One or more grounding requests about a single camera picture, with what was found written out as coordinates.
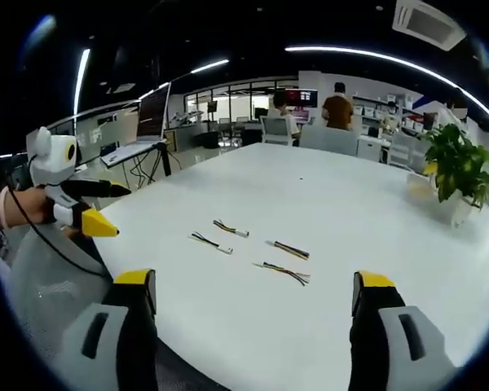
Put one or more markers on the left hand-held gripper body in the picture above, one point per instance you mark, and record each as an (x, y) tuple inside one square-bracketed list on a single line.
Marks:
[(53, 156)]

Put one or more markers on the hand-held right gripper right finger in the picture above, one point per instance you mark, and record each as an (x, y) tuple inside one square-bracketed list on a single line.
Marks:
[(387, 326)]

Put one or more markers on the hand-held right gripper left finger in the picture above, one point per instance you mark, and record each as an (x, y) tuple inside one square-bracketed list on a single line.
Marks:
[(118, 326)]

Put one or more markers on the person's left hand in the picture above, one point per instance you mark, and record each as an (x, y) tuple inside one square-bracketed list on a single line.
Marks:
[(26, 207)]

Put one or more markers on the white side desk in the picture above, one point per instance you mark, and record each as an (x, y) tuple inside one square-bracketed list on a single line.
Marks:
[(132, 150)]

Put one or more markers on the grey mesh chair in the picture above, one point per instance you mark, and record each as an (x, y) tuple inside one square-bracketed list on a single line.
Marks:
[(45, 293)]

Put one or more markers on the open laptop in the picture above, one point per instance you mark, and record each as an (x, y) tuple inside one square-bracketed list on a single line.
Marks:
[(146, 122)]

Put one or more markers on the white plant pot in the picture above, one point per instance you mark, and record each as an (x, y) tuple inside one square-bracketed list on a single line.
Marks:
[(461, 208)]

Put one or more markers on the yellow-white small container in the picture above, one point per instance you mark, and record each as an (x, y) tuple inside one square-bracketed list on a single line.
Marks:
[(419, 185)]

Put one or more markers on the white office chair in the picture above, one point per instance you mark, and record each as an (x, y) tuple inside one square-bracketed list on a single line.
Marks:
[(405, 148), (328, 139), (276, 129)]

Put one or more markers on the green potted plant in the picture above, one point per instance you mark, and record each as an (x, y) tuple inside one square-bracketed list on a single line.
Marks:
[(462, 163)]

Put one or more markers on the ceiling air conditioner vent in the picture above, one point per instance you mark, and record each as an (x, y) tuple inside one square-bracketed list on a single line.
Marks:
[(430, 22)]

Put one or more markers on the wall screen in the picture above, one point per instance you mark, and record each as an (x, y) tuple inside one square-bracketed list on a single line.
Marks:
[(300, 97)]

